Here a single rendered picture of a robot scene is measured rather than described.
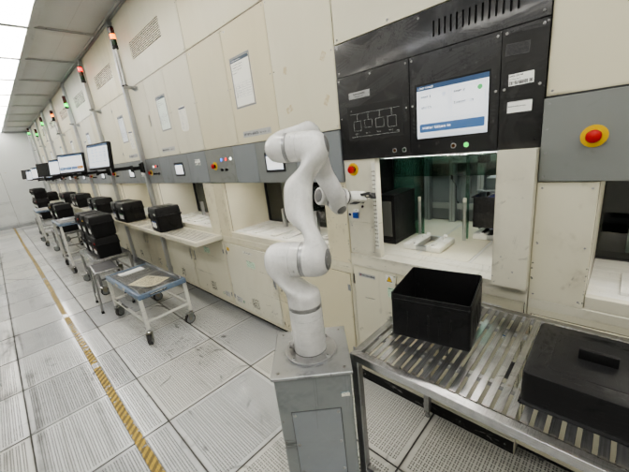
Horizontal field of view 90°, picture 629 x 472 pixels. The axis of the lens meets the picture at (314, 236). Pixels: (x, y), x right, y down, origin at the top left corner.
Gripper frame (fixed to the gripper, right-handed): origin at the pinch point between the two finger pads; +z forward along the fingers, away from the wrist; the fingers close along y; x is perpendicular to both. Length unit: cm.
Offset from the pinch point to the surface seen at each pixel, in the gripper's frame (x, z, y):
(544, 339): -64, -6, 71
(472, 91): 25, 2, 60
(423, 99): 31, -2, 43
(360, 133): 30.9, -6.6, 8.4
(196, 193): 87, -17, -287
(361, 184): 8.3, -1.0, -2.0
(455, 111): 21, 2, 53
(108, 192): 167, -109, -565
